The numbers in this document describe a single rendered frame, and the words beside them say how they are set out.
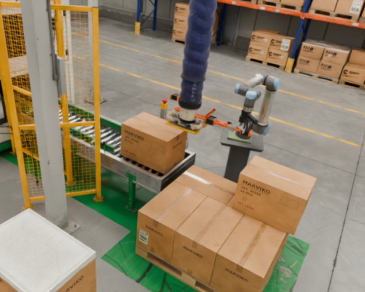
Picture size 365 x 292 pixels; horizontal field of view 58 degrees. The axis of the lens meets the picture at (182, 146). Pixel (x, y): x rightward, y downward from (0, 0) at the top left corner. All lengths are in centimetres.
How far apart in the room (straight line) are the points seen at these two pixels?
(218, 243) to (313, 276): 120
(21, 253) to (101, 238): 154
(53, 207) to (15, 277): 147
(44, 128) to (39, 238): 107
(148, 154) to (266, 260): 158
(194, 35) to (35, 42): 124
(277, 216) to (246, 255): 49
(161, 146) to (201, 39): 113
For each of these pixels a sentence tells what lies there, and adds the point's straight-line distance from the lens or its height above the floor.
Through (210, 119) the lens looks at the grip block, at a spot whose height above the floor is 127.
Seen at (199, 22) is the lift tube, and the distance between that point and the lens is 291.
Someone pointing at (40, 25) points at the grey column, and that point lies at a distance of 272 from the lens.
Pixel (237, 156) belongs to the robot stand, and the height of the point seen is 53.
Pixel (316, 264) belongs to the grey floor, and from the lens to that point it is 384.
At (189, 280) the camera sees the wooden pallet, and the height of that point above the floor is 7.
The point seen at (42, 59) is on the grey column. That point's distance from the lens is 278.
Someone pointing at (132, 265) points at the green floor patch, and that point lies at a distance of 335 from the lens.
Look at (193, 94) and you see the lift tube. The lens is 310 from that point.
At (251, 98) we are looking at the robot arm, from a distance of 293.
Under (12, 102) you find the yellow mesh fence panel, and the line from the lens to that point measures 337.
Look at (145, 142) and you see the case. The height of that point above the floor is 84.
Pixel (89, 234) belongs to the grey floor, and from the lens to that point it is 364.
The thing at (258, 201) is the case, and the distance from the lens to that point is 310.
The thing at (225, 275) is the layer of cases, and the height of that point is 36.
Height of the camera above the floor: 257
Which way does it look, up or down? 30 degrees down
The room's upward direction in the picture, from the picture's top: 7 degrees clockwise
